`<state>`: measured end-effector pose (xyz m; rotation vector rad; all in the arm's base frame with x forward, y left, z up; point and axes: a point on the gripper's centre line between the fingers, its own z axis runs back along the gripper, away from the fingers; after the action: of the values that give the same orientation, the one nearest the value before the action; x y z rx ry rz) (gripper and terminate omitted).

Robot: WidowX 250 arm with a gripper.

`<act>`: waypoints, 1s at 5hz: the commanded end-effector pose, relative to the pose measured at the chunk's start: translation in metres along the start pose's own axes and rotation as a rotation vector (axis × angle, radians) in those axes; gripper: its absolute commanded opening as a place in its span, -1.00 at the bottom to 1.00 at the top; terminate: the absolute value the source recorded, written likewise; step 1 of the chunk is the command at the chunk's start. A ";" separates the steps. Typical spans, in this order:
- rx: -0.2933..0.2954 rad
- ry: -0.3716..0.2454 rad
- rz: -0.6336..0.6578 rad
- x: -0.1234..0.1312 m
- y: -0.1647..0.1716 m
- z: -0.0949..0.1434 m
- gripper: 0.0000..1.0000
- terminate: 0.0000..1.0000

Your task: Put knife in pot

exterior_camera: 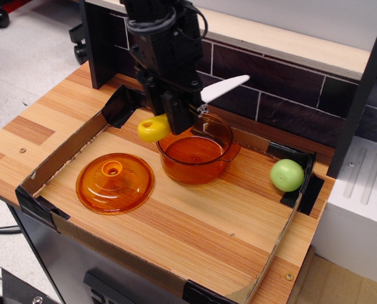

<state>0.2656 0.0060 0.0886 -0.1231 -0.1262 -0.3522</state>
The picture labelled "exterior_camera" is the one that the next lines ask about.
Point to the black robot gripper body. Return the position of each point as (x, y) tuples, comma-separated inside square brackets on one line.
[(167, 47)]

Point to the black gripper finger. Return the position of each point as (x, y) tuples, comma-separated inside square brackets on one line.
[(203, 109), (178, 111)]

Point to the yellow handled white toy knife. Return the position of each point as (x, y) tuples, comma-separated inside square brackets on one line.
[(156, 128)]

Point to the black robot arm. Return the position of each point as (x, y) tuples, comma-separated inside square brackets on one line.
[(163, 6)]

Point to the orange transparent plastic pot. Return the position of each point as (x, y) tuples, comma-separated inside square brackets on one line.
[(200, 154)]

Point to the orange transparent pot lid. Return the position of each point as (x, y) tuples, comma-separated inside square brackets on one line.
[(115, 183)]

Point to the cardboard fence with black tape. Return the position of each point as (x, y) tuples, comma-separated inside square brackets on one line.
[(232, 237)]

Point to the light wooden shelf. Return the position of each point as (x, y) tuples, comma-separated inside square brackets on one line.
[(302, 32)]

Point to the green toy apple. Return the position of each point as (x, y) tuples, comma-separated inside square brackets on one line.
[(287, 175)]

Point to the black chair caster wheel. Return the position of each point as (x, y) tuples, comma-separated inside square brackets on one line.
[(4, 19)]

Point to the white sink drainboard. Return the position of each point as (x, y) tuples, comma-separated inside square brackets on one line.
[(347, 232)]

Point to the black vertical post left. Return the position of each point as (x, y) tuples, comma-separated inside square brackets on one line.
[(107, 40)]

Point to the black vertical post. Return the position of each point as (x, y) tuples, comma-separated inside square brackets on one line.
[(355, 114), (107, 40)]

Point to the black vertical post right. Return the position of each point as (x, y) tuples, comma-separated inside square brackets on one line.
[(355, 114)]

